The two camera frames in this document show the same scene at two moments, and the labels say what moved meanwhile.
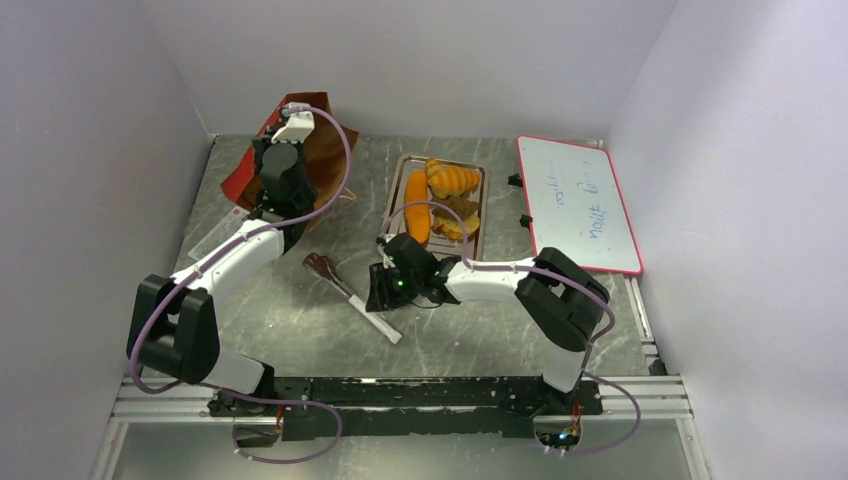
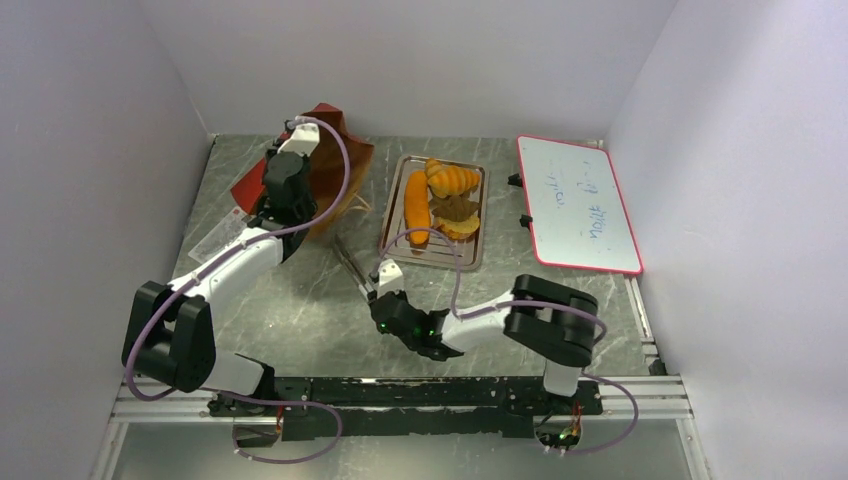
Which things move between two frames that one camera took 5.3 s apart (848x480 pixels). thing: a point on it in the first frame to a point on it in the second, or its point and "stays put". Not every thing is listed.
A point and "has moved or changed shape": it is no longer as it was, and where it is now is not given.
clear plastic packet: [229, 223] stays put
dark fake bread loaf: [461, 204] stays put
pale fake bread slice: [453, 228] stays put
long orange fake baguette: [418, 218] stays put
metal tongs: [324, 266] to [354, 270]
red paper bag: [326, 158] has moved or changed shape
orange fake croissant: [450, 180] stays put
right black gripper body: [383, 288] to [376, 299]
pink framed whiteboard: [576, 206] stays put
